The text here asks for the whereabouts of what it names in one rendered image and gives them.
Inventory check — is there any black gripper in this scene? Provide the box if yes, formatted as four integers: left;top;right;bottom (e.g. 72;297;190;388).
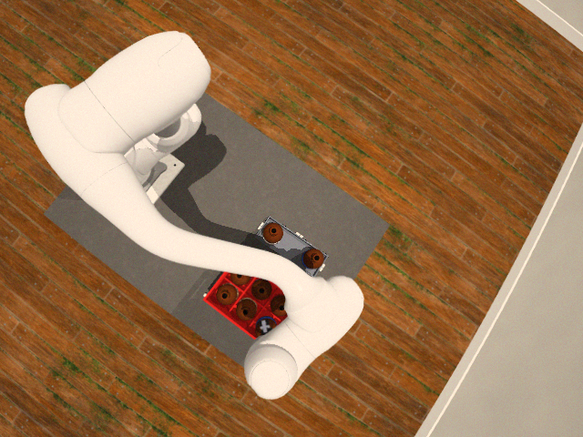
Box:
259;320;272;335

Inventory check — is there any red plastic crate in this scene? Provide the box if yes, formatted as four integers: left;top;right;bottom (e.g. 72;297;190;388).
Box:
208;272;288;339

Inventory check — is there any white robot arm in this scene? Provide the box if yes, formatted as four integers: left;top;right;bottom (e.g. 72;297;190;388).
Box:
25;31;364;400

